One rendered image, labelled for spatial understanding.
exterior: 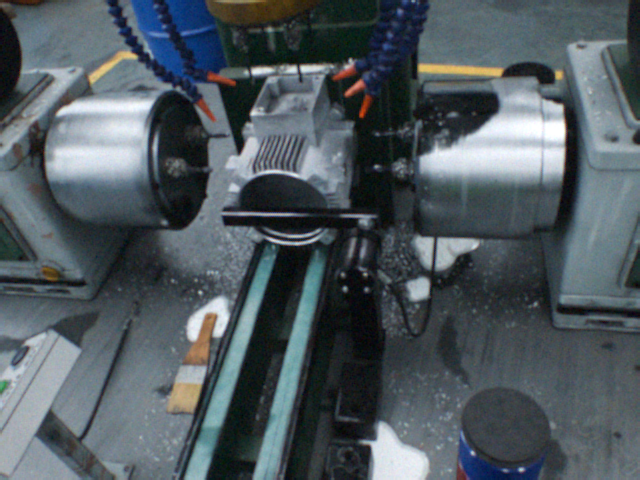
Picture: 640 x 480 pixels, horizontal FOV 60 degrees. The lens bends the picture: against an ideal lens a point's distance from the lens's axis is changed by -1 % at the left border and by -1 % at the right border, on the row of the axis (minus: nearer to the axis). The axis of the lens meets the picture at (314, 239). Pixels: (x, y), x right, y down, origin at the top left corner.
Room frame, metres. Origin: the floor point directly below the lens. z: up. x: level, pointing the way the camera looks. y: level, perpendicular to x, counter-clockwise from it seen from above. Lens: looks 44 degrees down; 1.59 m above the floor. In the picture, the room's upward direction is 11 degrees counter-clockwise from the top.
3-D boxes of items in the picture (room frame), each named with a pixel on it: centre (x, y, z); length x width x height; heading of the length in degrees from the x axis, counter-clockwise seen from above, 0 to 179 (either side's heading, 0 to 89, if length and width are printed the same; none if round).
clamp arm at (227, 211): (0.66, 0.02, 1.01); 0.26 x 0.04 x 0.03; 71
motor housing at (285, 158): (0.78, 0.01, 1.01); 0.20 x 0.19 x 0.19; 161
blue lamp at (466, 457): (0.17, -0.10, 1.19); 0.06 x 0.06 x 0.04
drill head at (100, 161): (0.89, 0.34, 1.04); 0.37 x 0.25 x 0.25; 71
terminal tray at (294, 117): (0.82, -0.01, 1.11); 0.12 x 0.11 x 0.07; 161
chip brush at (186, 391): (0.59, 0.24, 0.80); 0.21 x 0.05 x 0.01; 164
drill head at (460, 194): (0.67, -0.31, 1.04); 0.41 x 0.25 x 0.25; 71
